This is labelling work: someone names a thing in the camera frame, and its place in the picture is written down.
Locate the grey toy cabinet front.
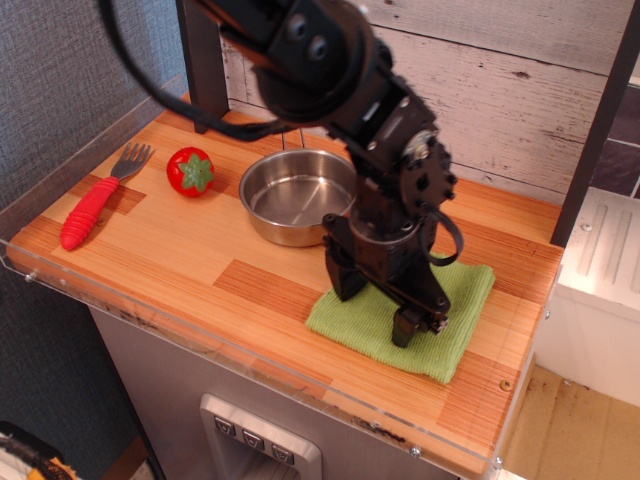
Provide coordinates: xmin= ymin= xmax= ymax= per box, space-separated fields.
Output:
xmin=90 ymin=308 xmax=452 ymax=479

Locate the red toy tomato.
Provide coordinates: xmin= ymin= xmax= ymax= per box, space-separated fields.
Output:
xmin=166 ymin=147 xmax=215 ymax=197

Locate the yellow black object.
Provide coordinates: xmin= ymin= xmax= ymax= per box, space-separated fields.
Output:
xmin=1 ymin=437 xmax=77 ymax=480

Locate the stainless steel pot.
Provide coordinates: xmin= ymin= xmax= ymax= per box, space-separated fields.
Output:
xmin=239 ymin=146 xmax=356 ymax=247

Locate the dark right frame post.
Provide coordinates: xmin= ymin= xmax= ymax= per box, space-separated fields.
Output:
xmin=550 ymin=1 xmax=639 ymax=247

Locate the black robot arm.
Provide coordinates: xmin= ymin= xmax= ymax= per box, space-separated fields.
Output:
xmin=202 ymin=1 xmax=462 ymax=347

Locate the green towel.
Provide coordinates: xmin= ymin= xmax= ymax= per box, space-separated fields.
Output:
xmin=305 ymin=252 xmax=497 ymax=385

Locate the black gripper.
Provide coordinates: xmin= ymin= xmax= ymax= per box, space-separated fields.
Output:
xmin=323 ymin=212 xmax=450 ymax=348

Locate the silver dispenser button panel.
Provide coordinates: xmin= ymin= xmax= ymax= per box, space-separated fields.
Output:
xmin=200 ymin=394 xmax=323 ymax=479

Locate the black braided cable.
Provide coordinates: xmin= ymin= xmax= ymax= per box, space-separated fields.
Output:
xmin=97 ymin=0 xmax=286 ymax=141

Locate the dark frame post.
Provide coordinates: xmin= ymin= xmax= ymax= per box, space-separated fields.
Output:
xmin=176 ymin=0 xmax=229 ymax=119
xmin=550 ymin=1 xmax=639 ymax=247

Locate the red handled toy fork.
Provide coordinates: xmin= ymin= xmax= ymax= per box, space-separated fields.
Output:
xmin=60 ymin=143 xmax=151 ymax=251

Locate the dark left frame post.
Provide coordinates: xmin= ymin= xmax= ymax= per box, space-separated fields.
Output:
xmin=176 ymin=0 xmax=229 ymax=119

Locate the white plastic side unit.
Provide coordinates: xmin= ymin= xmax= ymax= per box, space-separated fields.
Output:
xmin=534 ymin=188 xmax=639 ymax=405

